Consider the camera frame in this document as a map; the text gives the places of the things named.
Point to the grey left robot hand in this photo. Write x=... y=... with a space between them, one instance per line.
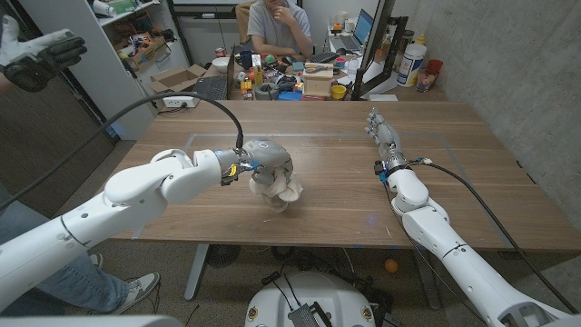
x=270 y=156

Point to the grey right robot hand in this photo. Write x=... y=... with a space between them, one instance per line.
x=388 y=141

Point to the beige cloth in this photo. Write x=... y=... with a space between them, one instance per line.
x=283 y=191

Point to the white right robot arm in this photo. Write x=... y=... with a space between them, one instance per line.
x=436 y=227

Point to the operator bare forearm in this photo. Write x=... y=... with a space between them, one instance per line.
x=3 y=84

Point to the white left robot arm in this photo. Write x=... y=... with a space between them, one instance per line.
x=136 y=191

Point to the clear glass cup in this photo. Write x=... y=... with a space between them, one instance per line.
x=277 y=205

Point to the yellow cup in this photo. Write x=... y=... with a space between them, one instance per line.
x=338 y=92

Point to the red cup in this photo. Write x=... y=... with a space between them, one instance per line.
x=434 y=66

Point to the orange ball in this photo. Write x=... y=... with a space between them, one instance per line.
x=391 y=265

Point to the white flat device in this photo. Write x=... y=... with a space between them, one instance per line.
x=383 y=97

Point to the blue flat container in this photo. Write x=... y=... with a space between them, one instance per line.
x=290 y=96

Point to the grey tape roll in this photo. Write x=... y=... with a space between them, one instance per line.
x=261 y=93

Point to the glass jar with colourful items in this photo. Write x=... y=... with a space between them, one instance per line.
x=425 y=81

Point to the white canister with blue label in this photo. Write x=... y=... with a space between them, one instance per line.
x=410 y=66

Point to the small wooden box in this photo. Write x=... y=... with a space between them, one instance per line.
x=318 y=82

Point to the black keyboard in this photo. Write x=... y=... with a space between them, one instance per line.
x=213 y=86
x=323 y=57

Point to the dark blue mug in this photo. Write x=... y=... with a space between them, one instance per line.
x=245 y=60

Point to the black computer monitor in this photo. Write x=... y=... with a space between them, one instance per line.
x=374 y=41

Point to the white bowl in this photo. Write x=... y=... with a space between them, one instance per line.
x=221 y=64

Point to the white power strip box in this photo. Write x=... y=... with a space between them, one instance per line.
x=180 y=102

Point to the yellow bottle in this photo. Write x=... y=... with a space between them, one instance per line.
x=421 y=39

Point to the black monitor stand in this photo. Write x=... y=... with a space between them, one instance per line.
x=398 y=32

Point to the black round fan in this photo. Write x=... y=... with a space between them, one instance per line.
x=222 y=255

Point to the red soda can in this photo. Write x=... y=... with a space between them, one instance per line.
x=220 y=52

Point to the open laptop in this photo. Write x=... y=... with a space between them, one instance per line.
x=361 y=27

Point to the open cardboard box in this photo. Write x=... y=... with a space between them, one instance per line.
x=177 y=78

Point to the seated person in grey shirt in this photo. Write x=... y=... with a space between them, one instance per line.
x=272 y=27

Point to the grey table leg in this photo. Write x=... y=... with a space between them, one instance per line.
x=196 y=272
x=427 y=281

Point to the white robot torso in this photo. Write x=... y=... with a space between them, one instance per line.
x=313 y=290

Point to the cardboard box of tools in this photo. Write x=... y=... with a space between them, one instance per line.
x=145 y=54

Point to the white shelf unit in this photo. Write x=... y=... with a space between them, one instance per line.
x=113 y=86

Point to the grey and white sneaker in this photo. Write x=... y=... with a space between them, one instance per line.
x=138 y=288
x=97 y=260

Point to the operator blue jeans leg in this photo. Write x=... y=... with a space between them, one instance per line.
x=86 y=288

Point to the black and white teleoperation glove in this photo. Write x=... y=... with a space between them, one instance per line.
x=32 y=68

